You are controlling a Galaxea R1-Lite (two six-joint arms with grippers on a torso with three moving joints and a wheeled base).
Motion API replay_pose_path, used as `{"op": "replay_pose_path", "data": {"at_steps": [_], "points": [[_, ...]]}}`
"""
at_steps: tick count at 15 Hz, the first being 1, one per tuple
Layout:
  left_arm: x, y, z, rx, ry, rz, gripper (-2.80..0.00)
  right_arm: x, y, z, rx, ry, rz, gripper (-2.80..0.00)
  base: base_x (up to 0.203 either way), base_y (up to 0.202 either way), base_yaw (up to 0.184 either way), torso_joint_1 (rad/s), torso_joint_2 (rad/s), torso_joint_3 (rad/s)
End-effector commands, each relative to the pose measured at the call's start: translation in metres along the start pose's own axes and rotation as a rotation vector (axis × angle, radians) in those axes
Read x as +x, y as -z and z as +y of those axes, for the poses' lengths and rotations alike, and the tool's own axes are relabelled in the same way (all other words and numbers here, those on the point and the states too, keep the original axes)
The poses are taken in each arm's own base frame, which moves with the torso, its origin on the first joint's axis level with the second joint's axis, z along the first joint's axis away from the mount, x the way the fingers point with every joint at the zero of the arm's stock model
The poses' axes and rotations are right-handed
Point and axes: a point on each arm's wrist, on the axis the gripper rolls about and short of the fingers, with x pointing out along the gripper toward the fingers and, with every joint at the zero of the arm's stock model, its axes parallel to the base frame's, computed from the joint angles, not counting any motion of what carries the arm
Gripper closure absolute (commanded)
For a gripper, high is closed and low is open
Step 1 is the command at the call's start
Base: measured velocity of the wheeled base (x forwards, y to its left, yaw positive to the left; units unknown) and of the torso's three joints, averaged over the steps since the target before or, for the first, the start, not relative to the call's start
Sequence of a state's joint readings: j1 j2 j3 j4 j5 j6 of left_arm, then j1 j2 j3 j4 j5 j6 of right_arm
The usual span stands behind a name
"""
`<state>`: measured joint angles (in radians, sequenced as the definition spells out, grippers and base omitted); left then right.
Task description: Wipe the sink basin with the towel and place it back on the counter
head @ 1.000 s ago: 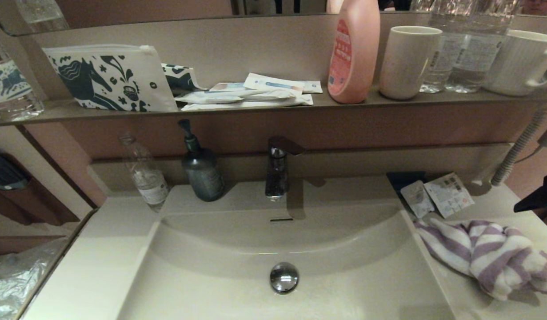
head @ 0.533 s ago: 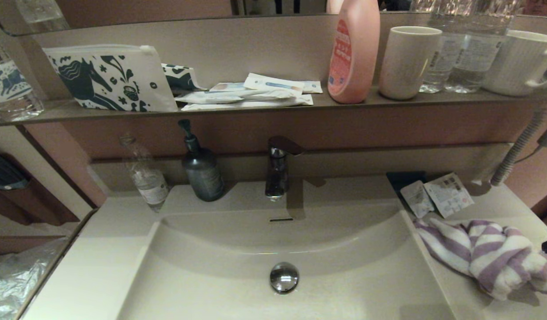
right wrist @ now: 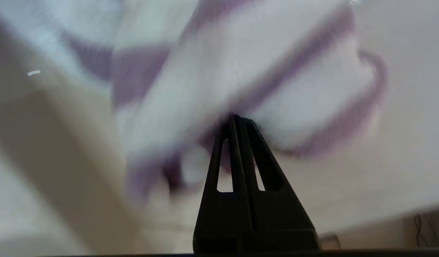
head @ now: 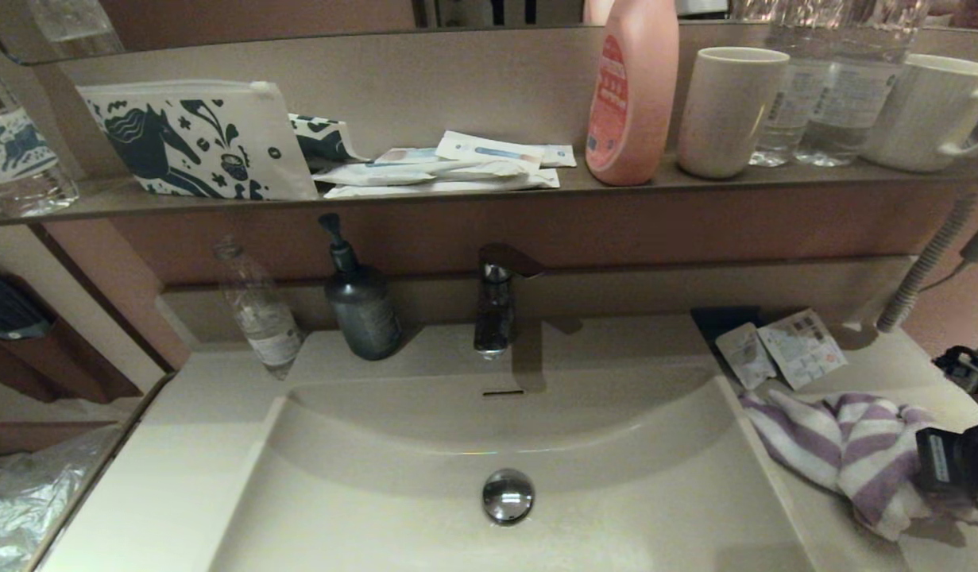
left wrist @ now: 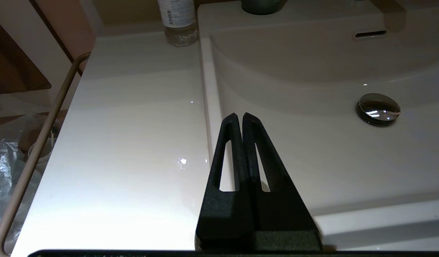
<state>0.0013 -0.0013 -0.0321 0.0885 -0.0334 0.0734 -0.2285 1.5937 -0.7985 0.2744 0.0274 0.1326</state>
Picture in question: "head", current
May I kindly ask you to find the purple white striped towel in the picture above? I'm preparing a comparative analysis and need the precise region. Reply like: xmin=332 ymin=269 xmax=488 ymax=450
xmin=739 ymin=388 xmax=978 ymax=543

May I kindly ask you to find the chrome sink faucet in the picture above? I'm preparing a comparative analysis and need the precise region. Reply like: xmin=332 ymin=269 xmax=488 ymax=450
xmin=473 ymin=242 xmax=547 ymax=360

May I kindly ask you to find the white printed sachet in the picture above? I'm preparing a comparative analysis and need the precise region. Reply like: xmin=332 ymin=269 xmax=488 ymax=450
xmin=757 ymin=308 xmax=849 ymax=390

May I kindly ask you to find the small grey sachet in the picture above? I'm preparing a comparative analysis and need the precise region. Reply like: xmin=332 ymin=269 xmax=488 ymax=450
xmin=715 ymin=322 xmax=778 ymax=390

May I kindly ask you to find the dark blue tray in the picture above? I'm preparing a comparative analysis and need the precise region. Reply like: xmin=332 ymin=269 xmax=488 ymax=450
xmin=690 ymin=306 xmax=763 ymax=360

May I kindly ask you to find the white ribbed mug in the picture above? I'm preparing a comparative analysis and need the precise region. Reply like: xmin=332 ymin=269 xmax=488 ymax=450
xmin=862 ymin=53 xmax=978 ymax=173

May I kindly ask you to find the clear plastic water bottle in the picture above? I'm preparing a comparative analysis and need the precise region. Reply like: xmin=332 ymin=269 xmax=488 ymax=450
xmin=748 ymin=0 xmax=818 ymax=168
xmin=792 ymin=0 xmax=930 ymax=168

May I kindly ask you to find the beige cup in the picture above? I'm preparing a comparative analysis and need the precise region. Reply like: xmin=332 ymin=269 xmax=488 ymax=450
xmin=677 ymin=46 xmax=791 ymax=180

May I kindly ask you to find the chrome drain stopper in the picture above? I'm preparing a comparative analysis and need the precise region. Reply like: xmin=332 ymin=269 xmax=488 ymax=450
xmin=481 ymin=468 xmax=535 ymax=525

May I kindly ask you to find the pink lotion bottle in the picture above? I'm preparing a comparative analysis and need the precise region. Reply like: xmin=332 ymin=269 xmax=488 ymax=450
xmin=586 ymin=0 xmax=680 ymax=187

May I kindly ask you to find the white sachet blue print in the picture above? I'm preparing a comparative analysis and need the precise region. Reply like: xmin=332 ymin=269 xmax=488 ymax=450
xmin=435 ymin=130 xmax=547 ymax=170

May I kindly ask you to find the flat white packet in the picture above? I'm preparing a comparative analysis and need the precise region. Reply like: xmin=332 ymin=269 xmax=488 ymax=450
xmin=323 ymin=168 xmax=561 ymax=199

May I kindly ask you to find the dark soap pump bottle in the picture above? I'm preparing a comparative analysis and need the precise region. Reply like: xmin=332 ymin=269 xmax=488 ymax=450
xmin=318 ymin=212 xmax=404 ymax=361

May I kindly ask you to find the long white packet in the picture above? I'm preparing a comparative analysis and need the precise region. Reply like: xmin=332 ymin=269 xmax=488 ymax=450
xmin=314 ymin=160 xmax=541 ymax=187

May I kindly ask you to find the white sachet pink print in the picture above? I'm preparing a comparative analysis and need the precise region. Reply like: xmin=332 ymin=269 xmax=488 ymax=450
xmin=374 ymin=147 xmax=443 ymax=166

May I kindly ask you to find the empty clear plastic bottle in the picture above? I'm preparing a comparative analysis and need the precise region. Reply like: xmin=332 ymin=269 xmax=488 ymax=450
xmin=212 ymin=237 xmax=305 ymax=381

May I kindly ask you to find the small patterned pouch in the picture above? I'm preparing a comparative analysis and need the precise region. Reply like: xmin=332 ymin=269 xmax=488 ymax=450
xmin=288 ymin=113 xmax=369 ymax=172

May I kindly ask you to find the white horse print pouch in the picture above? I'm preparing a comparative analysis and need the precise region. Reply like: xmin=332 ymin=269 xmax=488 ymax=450
xmin=75 ymin=79 xmax=319 ymax=201

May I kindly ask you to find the clear plastic bag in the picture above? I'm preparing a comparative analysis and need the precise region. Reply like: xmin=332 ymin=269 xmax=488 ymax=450
xmin=0 ymin=425 xmax=128 ymax=572

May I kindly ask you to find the dark blue object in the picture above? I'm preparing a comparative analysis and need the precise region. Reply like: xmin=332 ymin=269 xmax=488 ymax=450
xmin=0 ymin=266 xmax=54 ymax=341

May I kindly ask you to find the water bottle blue deer label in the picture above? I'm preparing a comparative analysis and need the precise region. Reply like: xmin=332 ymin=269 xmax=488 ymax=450
xmin=0 ymin=36 xmax=80 ymax=218

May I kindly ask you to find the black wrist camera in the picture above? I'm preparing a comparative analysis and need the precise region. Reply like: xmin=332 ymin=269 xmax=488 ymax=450
xmin=932 ymin=346 xmax=978 ymax=396

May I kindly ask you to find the grey coiled hose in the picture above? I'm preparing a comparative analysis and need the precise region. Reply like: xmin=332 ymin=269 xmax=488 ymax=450
xmin=876 ymin=195 xmax=978 ymax=334

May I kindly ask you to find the wall mirror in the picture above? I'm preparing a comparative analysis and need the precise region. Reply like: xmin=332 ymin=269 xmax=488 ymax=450
xmin=0 ymin=0 xmax=978 ymax=66

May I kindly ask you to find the brown wall shelf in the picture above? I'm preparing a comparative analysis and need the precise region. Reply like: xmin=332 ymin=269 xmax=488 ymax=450
xmin=0 ymin=155 xmax=978 ymax=230

